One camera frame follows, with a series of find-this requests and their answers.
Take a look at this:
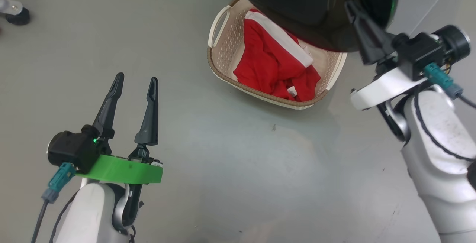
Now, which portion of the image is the camera cable teal connector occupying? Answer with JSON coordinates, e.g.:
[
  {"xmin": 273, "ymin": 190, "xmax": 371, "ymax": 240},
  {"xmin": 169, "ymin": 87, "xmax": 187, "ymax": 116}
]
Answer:
[
  {"xmin": 30, "ymin": 162, "xmax": 77, "ymax": 243},
  {"xmin": 423, "ymin": 62, "xmax": 476, "ymax": 109}
]

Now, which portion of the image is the black glass washing machine door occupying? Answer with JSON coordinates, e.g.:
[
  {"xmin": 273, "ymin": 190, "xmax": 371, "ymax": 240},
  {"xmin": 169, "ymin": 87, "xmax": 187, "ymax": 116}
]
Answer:
[{"xmin": 226, "ymin": 0, "xmax": 404, "ymax": 53}]

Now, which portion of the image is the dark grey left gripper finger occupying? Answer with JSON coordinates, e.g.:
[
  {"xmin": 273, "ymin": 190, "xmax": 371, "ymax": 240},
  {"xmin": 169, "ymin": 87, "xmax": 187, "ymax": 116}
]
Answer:
[
  {"xmin": 134, "ymin": 77, "xmax": 160, "ymax": 147},
  {"xmin": 91, "ymin": 72, "xmax": 125, "ymax": 140}
]

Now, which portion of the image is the red garment with white band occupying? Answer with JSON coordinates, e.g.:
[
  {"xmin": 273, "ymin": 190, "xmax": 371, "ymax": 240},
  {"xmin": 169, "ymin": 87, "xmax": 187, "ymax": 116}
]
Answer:
[{"xmin": 233, "ymin": 8, "xmax": 321, "ymax": 103}]

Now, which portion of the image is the left camera cable teal connector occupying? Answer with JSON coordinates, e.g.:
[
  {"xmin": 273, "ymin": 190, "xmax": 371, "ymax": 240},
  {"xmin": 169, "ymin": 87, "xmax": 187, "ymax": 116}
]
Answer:
[{"xmin": 30, "ymin": 162, "xmax": 77, "ymax": 243}]

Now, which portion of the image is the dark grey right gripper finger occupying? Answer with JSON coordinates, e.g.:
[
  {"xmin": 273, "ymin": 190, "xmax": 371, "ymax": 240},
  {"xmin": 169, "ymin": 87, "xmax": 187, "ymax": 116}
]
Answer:
[
  {"xmin": 344, "ymin": 0, "xmax": 387, "ymax": 66},
  {"xmin": 349, "ymin": 1, "xmax": 398, "ymax": 64}
]

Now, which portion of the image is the metal leg with black caster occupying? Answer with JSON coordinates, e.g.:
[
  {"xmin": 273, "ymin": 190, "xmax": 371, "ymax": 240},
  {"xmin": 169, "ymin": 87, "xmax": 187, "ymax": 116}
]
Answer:
[{"xmin": 0, "ymin": 0, "xmax": 31, "ymax": 26}]

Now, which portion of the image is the cream perforated laundry basket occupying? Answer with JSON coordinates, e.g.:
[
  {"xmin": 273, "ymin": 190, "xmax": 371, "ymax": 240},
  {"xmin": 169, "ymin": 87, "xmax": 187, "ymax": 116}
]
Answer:
[{"xmin": 206, "ymin": 0, "xmax": 348, "ymax": 110}]

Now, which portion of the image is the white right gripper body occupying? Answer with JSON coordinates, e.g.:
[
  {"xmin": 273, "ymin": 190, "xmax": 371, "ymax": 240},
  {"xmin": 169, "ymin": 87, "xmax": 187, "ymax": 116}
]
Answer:
[{"xmin": 350, "ymin": 64, "xmax": 429, "ymax": 111}]

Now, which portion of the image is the right camera cable teal connector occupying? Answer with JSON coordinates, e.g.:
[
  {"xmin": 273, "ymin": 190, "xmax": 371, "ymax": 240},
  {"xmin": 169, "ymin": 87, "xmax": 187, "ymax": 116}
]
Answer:
[{"xmin": 423, "ymin": 62, "xmax": 476, "ymax": 109}]

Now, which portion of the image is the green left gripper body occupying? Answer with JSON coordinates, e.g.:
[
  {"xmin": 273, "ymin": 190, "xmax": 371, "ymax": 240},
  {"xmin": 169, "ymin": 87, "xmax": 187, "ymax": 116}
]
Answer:
[{"xmin": 75, "ymin": 146, "xmax": 164, "ymax": 185}]

